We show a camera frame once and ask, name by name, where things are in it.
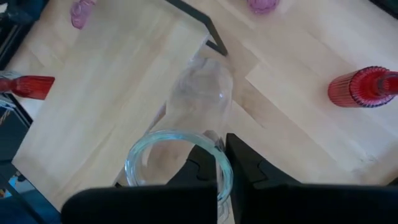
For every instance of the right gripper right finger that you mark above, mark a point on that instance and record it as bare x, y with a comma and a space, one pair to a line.
280, 205

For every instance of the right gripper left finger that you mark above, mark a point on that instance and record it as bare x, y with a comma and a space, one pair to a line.
140, 205

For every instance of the clear smooth wide-mouth vase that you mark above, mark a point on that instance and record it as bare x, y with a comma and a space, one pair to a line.
202, 93

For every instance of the red ribbed cylinder vase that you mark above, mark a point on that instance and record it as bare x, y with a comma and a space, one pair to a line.
357, 90

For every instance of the red tapered glass vase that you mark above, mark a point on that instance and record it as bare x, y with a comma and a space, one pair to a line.
34, 87

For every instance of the pink ribbed cylinder vase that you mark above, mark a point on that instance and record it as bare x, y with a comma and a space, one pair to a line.
80, 15

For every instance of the pink tall bottle vase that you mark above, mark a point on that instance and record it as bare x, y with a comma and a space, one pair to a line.
262, 5

